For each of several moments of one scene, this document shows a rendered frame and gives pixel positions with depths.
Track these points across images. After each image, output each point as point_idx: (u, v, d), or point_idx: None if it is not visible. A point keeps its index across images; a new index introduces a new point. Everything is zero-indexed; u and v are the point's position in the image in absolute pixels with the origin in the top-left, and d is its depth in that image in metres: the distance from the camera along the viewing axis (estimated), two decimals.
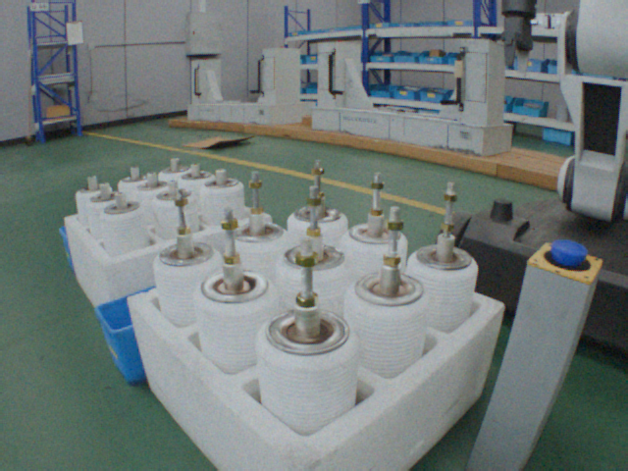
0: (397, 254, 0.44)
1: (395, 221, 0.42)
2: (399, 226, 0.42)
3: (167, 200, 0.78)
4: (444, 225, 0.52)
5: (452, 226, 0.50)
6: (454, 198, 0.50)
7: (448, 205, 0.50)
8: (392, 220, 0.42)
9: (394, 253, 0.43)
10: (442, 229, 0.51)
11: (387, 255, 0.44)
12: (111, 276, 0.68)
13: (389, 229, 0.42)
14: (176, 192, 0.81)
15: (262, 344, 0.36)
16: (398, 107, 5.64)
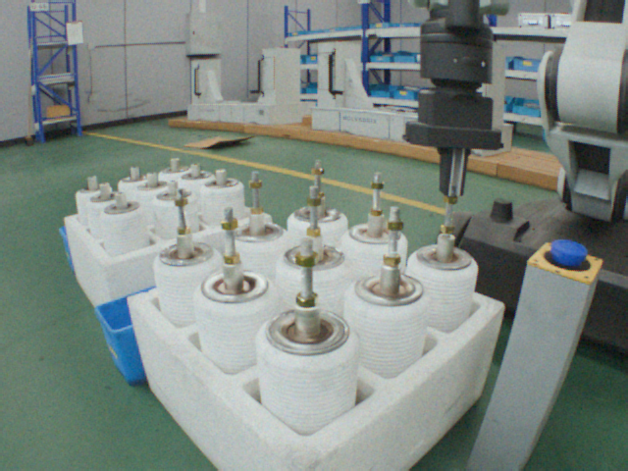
0: (397, 254, 0.44)
1: (395, 221, 0.42)
2: (399, 226, 0.42)
3: (167, 200, 0.78)
4: (446, 227, 0.52)
5: (450, 229, 0.51)
6: (456, 201, 0.50)
7: (447, 207, 0.50)
8: (392, 220, 0.42)
9: (394, 253, 0.43)
10: (441, 231, 0.51)
11: (387, 255, 0.44)
12: (111, 276, 0.68)
13: (389, 229, 0.42)
14: (176, 192, 0.81)
15: (262, 344, 0.36)
16: (398, 107, 5.64)
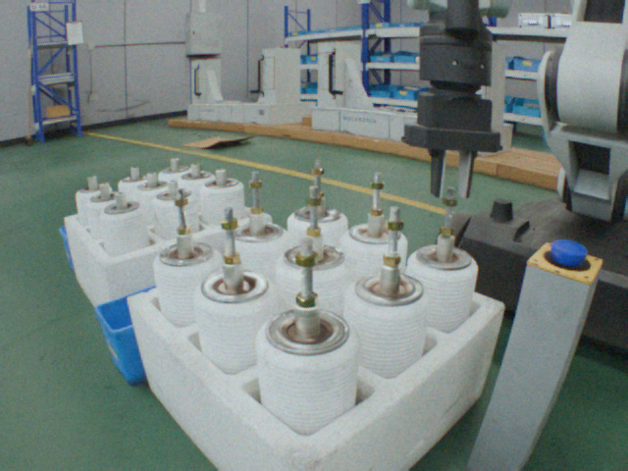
0: (397, 254, 0.44)
1: (395, 221, 0.42)
2: (399, 226, 0.42)
3: (167, 200, 0.78)
4: (447, 230, 0.52)
5: (448, 231, 0.51)
6: (456, 204, 0.50)
7: (446, 209, 0.50)
8: (392, 220, 0.42)
9: (394, 253, 0.43)
10: (440, 233, 0.52)
11: (387, 255, 0.44)
12: (111, 276, 0.68)
13: (389, 229, 0.42)
14: (176, 192, 0.81)
15: (262, 344, 0.36)
16: (398, 107, 5.64)
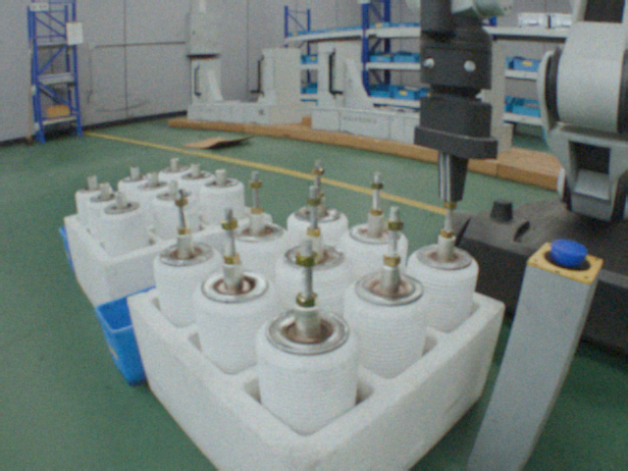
0: (397, 254, 0.44)
1: (395, 221, 0.42)
2: (399, 226, 0.42)
3: (167, 200, 0.78)
4: (448, 236, 0.51)
5: (443, 229, 0.52)
6: (444, 207, 0.50)
7: (450, 211, 0.51)
8: (392, 220, 0.42)
9: (394, 253, 0.43)
10: (452, 235, 0.52)
11: (387, 255, 0.44)
12: (111, 276, 0.68)
13: (389, 229, 0.42)
14: (176, 192, 0.81)
15: (262, 344, 0.36)
16: (398, 107, 5.64)
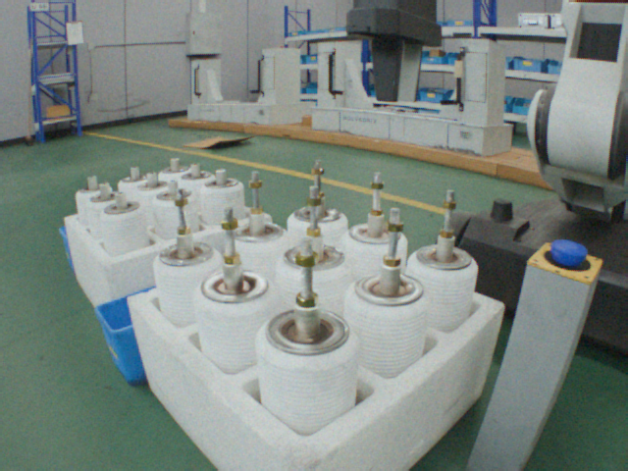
0: (396, 258, 0.44)
1: (391, 222, 0.42)
2: (392, 228, 0.42)
3: (167, 200, 0.78)
4: (448, 236, 0.51)
5: (443, 229, 0.52)
6: (444, 207, 0.50)
7: (450, 211, 0.51)
8: (390, 220, 0.43)
9: (391, 255, 0.43)
10: (451, 235, 0.52)
11: (388, 254, 0.44)
12: (111, 276, 0.68)
13: (385, 228, 0.43)
14: (176, 192, 0.81)
15: (262, 344, 0.36)
16: (398, 107, 5.64)
